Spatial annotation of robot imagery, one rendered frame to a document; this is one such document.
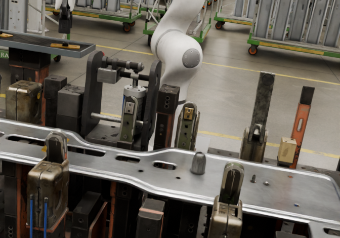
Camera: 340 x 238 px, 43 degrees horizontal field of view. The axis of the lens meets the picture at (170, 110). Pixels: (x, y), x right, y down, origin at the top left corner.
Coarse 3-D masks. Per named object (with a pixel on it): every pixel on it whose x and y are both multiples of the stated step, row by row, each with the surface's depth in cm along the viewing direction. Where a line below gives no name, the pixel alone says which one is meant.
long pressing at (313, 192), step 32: (0, 128) 107; (32, 128) 110; (32, 160) 95; (96, 160) 98; (160, 160) 101; (224, 160) 106; (160, 192) 88; (192, 192) 89; (256, 192) 92; (288, 192) 94; (320, 192) 96
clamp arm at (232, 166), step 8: (224, 168) 79; (232, 168) 77; (240, 168) 77; (224, 176) 78; (232, 176) 77; (240, 176) 77; (224, 184) 79; (232, 184) 78; (240, 184) 78; (224, 192) 80; (232, 192) 79; (224, 200) 81; (232, 200) 80
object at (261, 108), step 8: (264, 72) 105; (264, 80) 102; (272, 80) 102; (264, 88) 106; (272, 88) 105; (256, 96) 106; (264, 96) 106; (256, 104) 106; (264, 104) 106; (256, 112) 106; (264, 112) 107; (256, 120) 107; (264, 120) 106; (264, 128) 106; (248, 136) 108
